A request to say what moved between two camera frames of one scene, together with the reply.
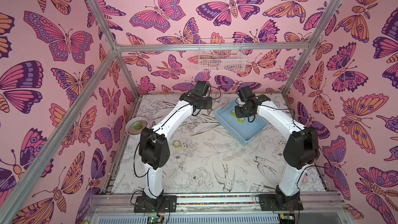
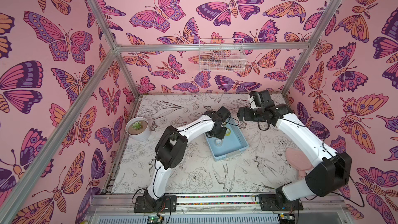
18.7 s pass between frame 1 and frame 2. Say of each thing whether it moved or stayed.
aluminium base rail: stayed
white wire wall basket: stayed
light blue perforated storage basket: moved
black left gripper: moved
